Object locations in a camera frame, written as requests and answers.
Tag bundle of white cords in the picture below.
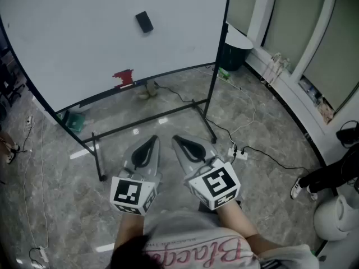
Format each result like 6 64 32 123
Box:
259 52 292 88

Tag person's left forearm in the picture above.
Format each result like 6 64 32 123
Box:
113 212 145 252

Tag black headset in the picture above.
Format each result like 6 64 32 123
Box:
335 120 359 149

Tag white cable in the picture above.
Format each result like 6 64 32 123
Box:
192 67 256 149
21 116 50 249

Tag green box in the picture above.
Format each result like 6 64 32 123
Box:
66 112 86 133

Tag black round side table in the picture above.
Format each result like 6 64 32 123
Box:
220 22 254 72

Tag red cloth on tray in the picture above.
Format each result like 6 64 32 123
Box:
112 69 135 87

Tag black whiteboard eraser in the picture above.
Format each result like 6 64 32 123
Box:
135 11 154 34

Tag pile of small packets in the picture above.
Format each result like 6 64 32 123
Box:
298 76 336 125

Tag black office chair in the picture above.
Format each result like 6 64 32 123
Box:
0 46 26 108

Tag white round appliance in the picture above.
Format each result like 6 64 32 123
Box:
313 194 359 242

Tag black cable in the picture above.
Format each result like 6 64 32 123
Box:
153 81 238 152
241 146 311 171

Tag person's right forearm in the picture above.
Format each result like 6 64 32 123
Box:
215 202 283 252

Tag person's gray printed shirt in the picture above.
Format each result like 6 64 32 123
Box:
139 209 320 269

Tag beige bag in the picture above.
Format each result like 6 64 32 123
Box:
136 82 158 100

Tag whiteboard on black stand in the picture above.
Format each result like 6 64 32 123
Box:
0 0 233 182

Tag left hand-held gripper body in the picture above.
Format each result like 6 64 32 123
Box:
109 166 164 216

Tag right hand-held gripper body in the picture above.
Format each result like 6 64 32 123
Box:
183 155 242 211

